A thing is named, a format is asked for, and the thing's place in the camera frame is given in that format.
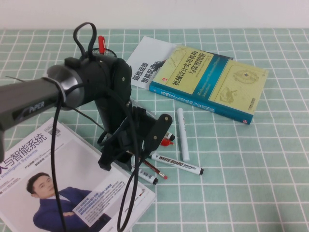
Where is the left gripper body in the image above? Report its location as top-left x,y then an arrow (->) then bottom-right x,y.
98,106 -> 155,172

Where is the black mesh pen holder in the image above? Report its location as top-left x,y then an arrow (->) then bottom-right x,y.
91,47 -> 118,60

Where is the red capped pen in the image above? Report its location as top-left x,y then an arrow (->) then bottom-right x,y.
98,35 -> 107,55

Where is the dark red pencil with eraser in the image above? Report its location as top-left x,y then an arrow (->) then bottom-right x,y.
139,158 -> 169,180

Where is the magazine with man on cover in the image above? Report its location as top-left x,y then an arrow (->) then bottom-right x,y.
0,117 -> 156,232

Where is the thin white magazine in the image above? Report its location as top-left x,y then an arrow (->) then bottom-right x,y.
60,122 -> 157,230

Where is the whiteboard marker with bold print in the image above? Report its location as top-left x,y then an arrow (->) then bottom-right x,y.
151,152 -> 204,176

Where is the white paint marker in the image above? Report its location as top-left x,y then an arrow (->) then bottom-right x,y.
177,108 -> 190,162

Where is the white booklet with black print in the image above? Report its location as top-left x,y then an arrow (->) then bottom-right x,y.
126,36 -> 177,90

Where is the yellow and teal hardcover book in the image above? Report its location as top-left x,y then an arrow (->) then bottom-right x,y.
148,45 -> 269,125

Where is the black cable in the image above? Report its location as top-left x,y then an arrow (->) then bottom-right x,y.
49,22 -> 145,232

